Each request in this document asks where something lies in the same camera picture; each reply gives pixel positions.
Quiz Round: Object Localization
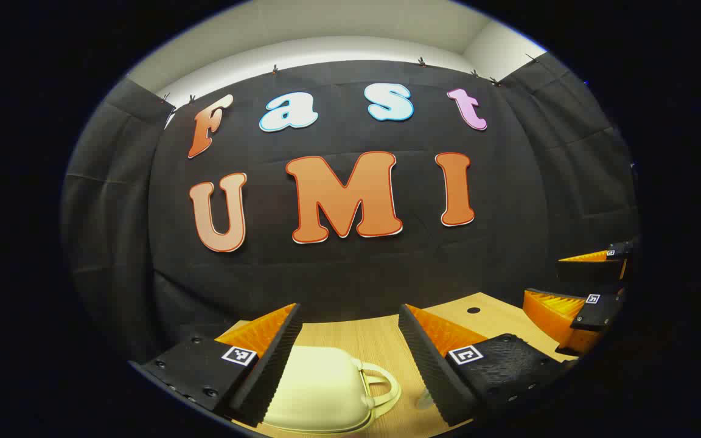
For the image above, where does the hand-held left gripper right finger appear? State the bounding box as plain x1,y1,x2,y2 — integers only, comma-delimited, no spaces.
398,303,579,428

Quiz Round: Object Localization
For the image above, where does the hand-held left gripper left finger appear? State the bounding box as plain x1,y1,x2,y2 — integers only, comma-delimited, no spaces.
129,302,303,428

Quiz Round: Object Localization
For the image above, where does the cream suitcase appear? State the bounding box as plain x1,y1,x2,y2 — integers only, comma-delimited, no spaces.
262,346,401,434

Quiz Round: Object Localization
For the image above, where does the black backdrop cloth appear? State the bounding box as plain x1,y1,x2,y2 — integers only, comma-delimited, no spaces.
61,58,640,366

